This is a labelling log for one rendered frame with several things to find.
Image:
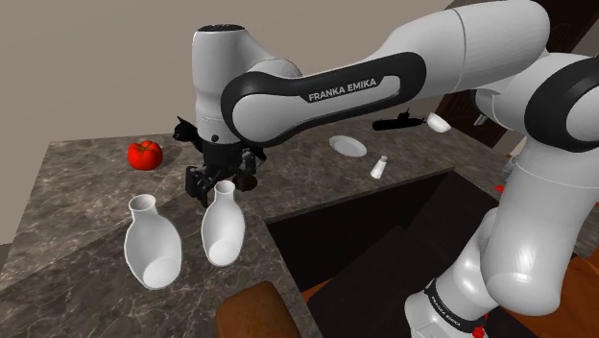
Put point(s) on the large white vase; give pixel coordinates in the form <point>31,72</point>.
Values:
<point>152,243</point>

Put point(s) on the white salt shaker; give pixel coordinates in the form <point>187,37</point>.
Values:
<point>378,167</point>

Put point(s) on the red tomato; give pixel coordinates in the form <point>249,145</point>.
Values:
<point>145,155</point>

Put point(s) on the black cat figure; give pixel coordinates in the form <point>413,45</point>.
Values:
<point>186,133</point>

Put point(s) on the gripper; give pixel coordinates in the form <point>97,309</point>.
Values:
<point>221,158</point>

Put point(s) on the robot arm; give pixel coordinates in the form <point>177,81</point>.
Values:
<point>524,234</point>

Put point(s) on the small white vase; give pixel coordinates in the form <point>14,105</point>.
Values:
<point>223,224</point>

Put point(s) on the brown rounded object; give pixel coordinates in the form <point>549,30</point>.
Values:
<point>257,312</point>

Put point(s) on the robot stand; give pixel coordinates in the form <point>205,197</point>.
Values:
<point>397,281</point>

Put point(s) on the white plate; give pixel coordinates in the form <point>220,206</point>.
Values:
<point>347,145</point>

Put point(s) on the white bowl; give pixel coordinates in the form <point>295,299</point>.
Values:
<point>438,122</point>

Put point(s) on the black submarine toy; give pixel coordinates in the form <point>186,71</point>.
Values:
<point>398,124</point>

